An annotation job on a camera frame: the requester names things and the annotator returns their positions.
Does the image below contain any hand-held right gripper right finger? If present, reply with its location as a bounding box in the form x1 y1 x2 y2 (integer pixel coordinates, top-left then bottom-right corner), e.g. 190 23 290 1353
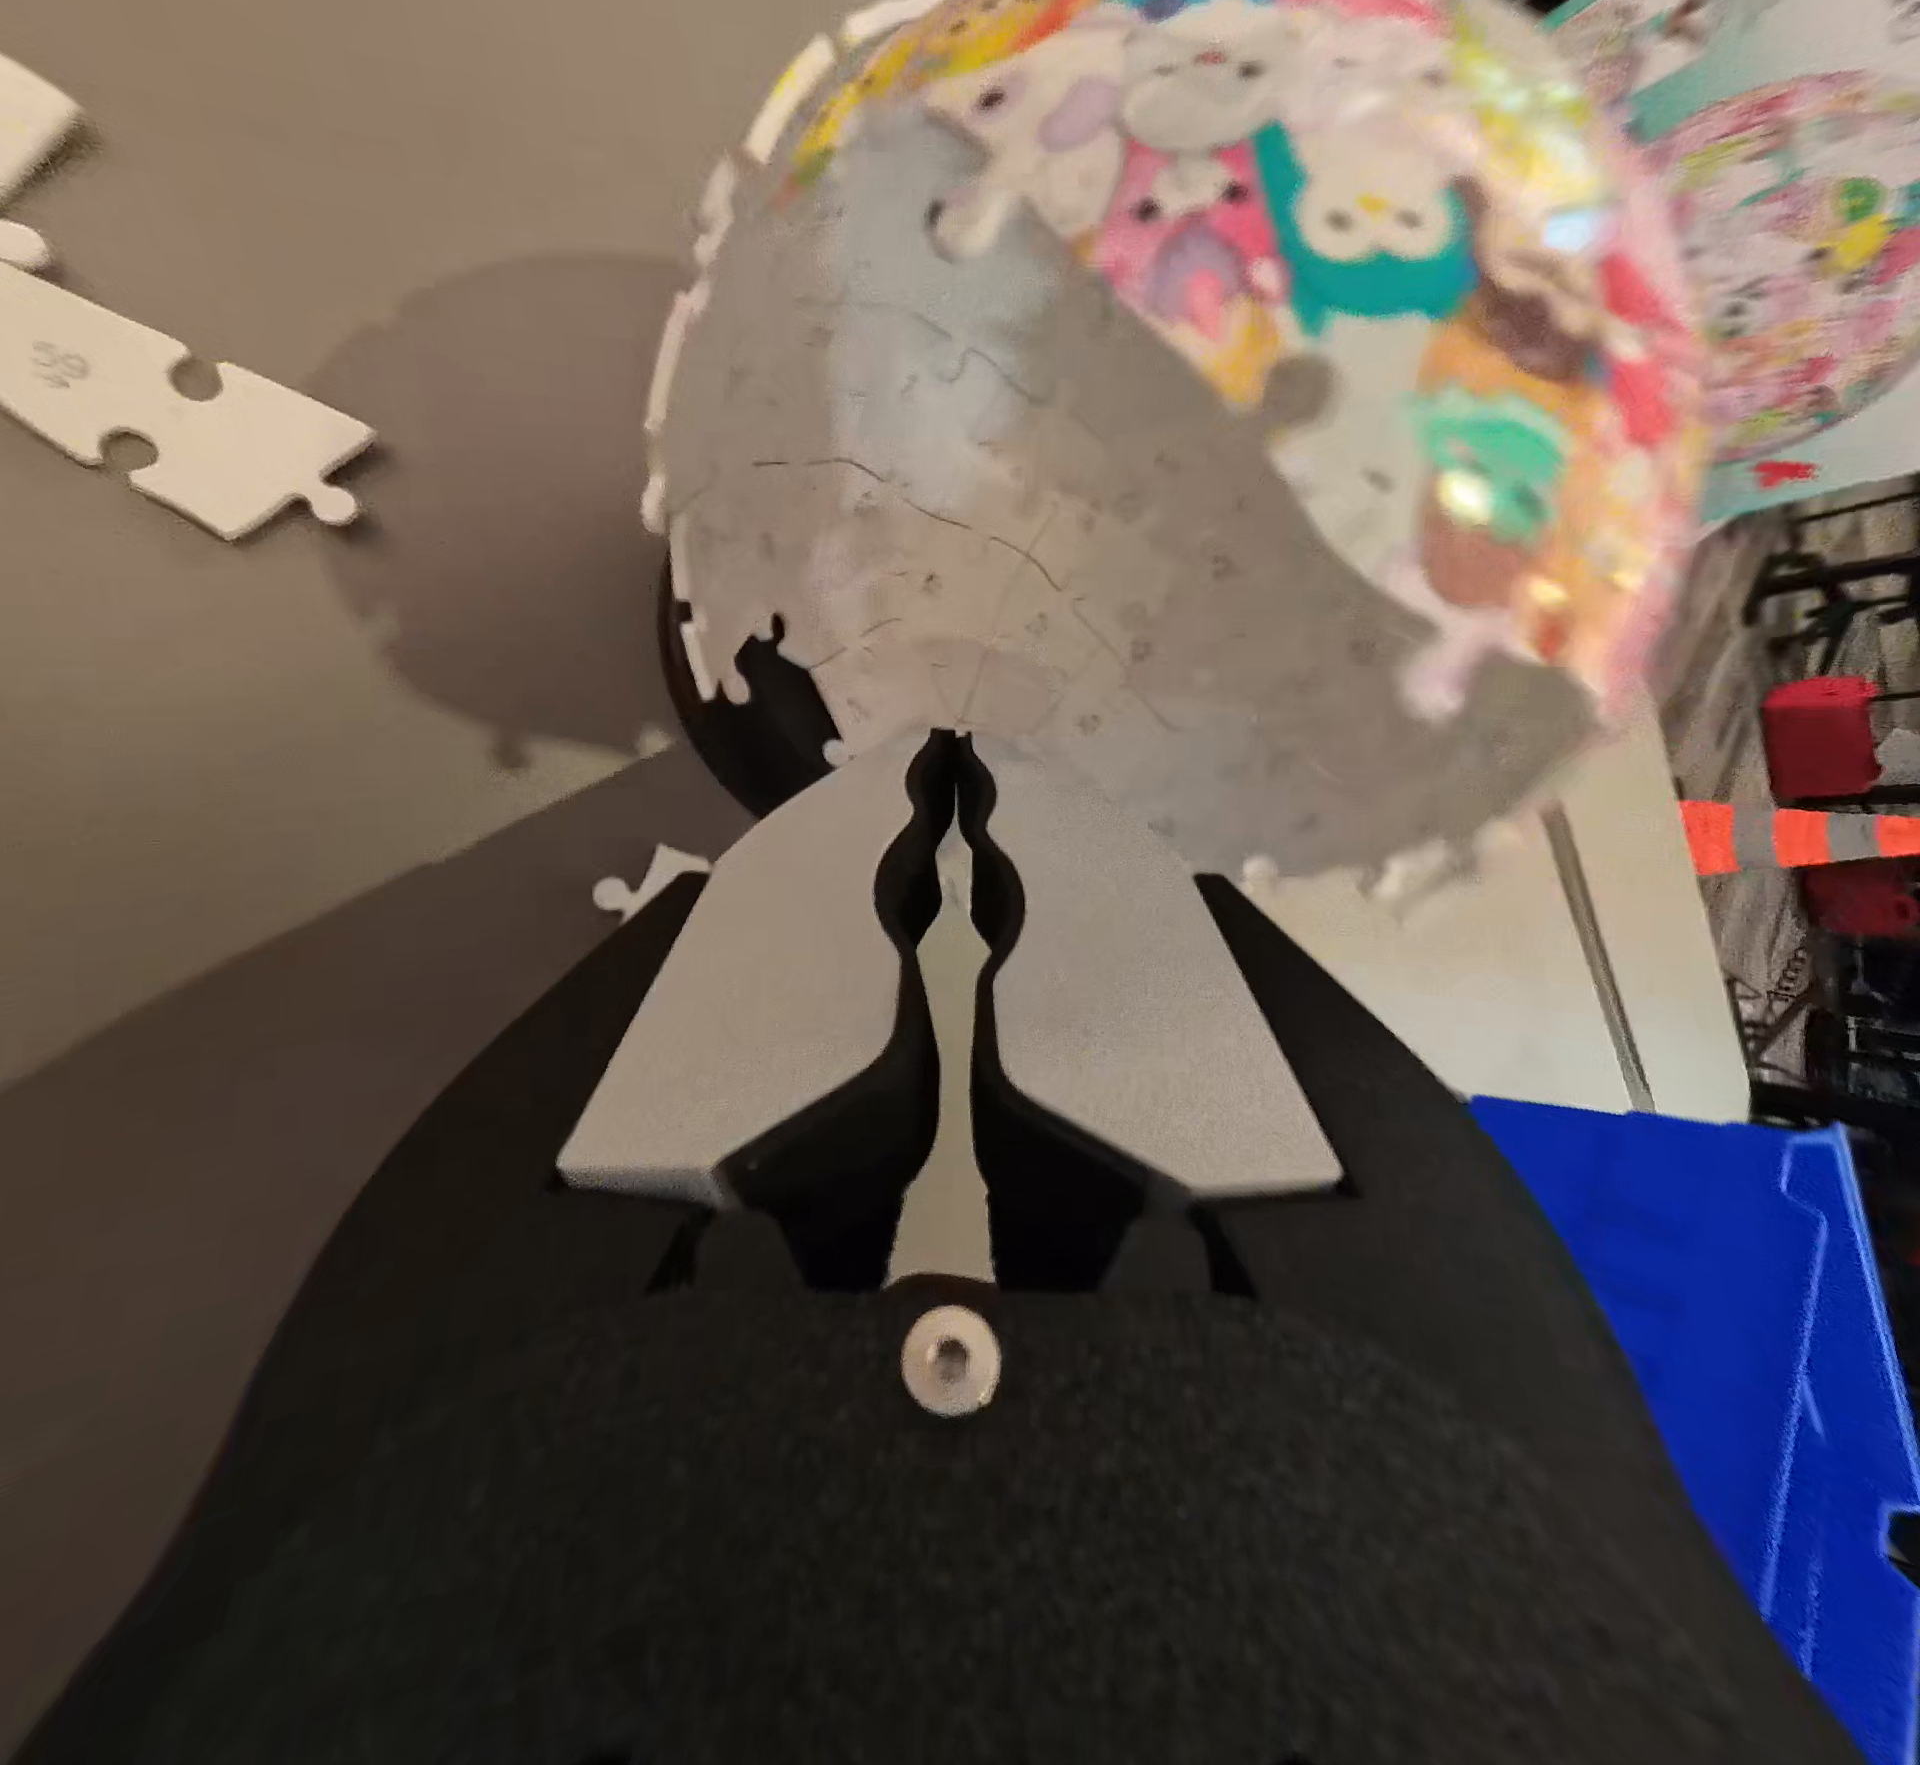
961 731 1346 1294

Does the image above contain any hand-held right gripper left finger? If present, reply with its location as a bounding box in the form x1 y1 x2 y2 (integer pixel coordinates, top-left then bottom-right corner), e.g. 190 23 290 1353
556 731 951 1294

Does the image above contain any white puzzle piece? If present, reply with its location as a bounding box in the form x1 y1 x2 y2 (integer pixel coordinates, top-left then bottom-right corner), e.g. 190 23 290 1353
0 257 376 545
593 843 709 916
0 56 83 275

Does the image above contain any round black ball stand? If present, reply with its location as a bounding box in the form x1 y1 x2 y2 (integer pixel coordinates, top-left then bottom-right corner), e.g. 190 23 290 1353
656 549 843 822

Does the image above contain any colourful puzzle ball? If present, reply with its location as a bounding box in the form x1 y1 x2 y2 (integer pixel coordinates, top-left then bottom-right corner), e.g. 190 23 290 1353
643 0 1719 913

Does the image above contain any puzzle box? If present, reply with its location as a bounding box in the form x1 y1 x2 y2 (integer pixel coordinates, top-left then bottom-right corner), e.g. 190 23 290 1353
1546 0 1920 529

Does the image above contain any blue plastic bin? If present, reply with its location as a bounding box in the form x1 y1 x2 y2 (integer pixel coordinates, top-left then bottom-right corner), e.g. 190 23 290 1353
1471 1097 1920 1765

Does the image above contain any red plastic bin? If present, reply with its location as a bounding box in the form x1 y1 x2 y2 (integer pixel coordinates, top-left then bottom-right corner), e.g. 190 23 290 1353
1762 677 1884 808

